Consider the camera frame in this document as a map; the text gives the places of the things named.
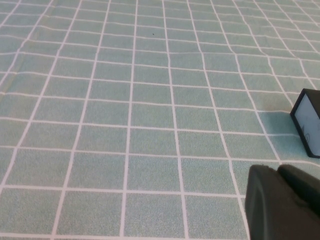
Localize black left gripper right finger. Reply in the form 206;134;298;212
278;163;320;218

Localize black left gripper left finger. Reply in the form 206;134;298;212
244;164;320;240

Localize black glasses case blue print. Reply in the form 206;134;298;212
289;88;320;159

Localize green checked tablecloth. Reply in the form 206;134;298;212
0;0;320;240

